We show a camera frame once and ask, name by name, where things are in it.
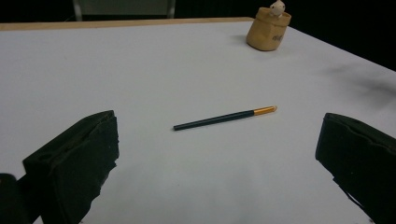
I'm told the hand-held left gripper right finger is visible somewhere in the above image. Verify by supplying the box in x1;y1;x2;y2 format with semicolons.
315;112;396;224

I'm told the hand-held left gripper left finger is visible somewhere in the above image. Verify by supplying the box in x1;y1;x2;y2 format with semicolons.
21;109;120;224

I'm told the dark green pencil gold cap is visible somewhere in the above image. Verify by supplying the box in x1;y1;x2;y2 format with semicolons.
173;105;278;132

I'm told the tan pen holder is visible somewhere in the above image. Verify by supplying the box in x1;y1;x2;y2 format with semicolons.
246;7;292;52

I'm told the small white figurine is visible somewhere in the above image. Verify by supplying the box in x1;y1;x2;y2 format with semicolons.
269;0;287;18

